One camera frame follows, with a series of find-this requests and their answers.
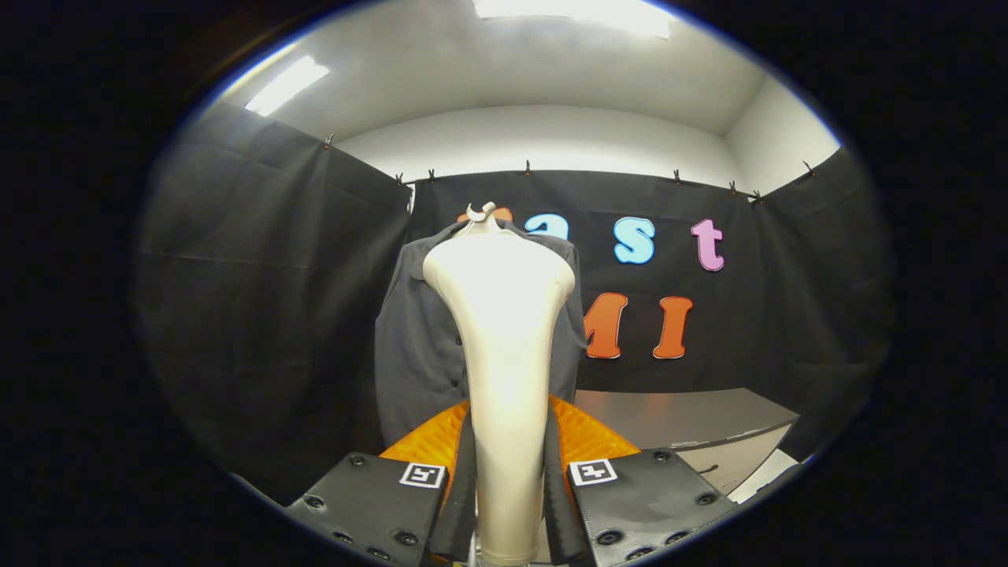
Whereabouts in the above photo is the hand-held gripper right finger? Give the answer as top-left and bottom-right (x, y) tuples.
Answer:
(543, 394), (739, 566)

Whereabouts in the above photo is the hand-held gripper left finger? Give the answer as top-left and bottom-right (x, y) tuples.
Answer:
(285, 402), (478, 566)

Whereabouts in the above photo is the cream white garment steamer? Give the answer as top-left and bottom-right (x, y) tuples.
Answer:
(423, 228), (577, 566)

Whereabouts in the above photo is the dark grey button shirt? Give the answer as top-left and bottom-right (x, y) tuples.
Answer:
(374, 218), (588, 450)

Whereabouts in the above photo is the cream clothes hanger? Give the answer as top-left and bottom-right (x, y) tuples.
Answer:
(465, 202), (499, 237)

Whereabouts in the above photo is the white cabinet with grey top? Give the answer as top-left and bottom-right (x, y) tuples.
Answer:
(573, 387), (801, 498)

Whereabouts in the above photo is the black backdrop cloth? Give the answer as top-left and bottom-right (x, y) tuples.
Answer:
(135, 101), (895, 506)

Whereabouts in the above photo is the row of black clips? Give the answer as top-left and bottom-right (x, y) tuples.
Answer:
(322, 132), (817, 208)

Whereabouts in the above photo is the long ceiling light strip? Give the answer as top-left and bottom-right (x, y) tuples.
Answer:
(243, 54), (332, 118)

